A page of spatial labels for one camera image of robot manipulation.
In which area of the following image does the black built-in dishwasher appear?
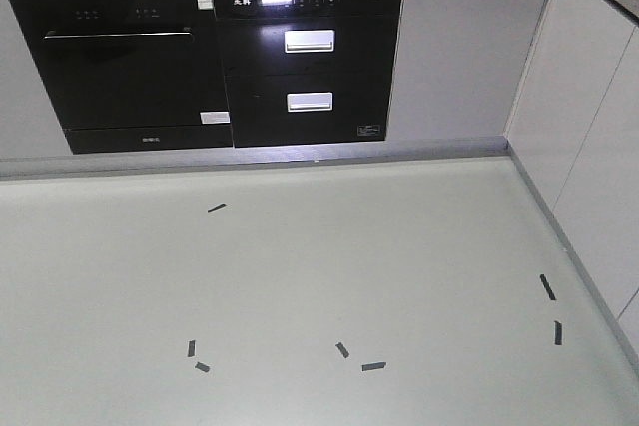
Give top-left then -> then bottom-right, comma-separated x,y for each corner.
9,0 -> 233,154

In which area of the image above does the white side cabinet panel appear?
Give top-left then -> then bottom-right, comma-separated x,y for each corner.
504,0 -> 639,320

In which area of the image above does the silver drawer handle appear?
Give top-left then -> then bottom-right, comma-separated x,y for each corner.
287,92 -> 333,113
284,30 -> 335,54

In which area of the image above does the black disinfection cabinet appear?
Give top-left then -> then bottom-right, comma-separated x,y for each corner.
214,0 -> 401,147

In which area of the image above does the upper silver drawer handle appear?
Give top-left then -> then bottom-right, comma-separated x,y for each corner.
284,30 -> 335,54

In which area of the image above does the lower silver drawer handle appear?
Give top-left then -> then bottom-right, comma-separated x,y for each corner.
287,92 -> 333,113

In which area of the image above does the black floor tape strip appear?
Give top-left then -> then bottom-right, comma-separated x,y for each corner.
553,320 -> 563,345

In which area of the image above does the white cabinet door panel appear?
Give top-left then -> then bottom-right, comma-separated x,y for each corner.
386,0 -> 544,141

